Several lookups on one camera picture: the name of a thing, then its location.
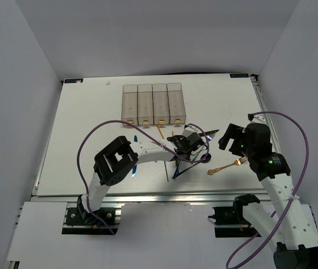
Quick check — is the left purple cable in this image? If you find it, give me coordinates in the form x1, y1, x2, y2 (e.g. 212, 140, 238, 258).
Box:
77, 119, 210, 235

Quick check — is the left blue corner sticker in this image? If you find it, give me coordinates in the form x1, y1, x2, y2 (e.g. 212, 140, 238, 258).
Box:
63, 78, 84, 84

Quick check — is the rainbow fork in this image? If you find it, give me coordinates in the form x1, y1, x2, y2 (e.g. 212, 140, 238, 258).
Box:
176, 144, 207, 171

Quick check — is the blue corner sticker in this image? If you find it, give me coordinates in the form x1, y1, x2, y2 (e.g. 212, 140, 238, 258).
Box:
63, 78, 84, 84
229, 73, 250, 78

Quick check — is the blue knife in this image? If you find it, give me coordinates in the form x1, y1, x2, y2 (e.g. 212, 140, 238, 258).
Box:
132, 135, 138, 178

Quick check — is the gold fork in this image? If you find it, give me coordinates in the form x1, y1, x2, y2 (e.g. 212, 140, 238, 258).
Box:
207, 157, 248, 175

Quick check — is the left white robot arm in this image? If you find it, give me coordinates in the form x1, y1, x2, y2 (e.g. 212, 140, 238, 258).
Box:
77, 131, 209, 225

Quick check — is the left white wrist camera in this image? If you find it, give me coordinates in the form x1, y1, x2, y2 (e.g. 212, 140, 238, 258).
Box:
182, 125, 197, 137

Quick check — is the black knife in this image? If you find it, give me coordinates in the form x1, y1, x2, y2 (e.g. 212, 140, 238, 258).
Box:
199, 129, 219, 141

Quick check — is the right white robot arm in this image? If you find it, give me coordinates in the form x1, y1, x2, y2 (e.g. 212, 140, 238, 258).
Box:
219, 123, 318, 268

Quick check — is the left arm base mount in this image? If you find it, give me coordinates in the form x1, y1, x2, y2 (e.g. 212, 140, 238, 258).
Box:
62, 207, 121, 235

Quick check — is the right blue corner sticker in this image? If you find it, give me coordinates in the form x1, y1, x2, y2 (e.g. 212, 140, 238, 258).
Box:
229, 73, 250, 78

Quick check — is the rainbow spoon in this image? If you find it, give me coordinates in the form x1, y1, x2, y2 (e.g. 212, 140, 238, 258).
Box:
172, 153, 212, 180

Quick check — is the clear container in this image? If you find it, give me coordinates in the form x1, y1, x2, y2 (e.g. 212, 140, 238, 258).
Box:
153, 84, 169, 124
121, 85, 138, 125
167, 82, 186, 124
137, 84, 154, 125

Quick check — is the orange chopstick left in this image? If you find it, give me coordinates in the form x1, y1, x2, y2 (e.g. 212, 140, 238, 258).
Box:
156, 125, 165, 139

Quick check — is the blue chopstick left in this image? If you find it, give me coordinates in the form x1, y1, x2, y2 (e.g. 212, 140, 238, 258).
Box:
164, 161, 169, 182

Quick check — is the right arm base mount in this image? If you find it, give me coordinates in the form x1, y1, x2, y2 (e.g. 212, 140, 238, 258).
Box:
208, 206, 257, 238

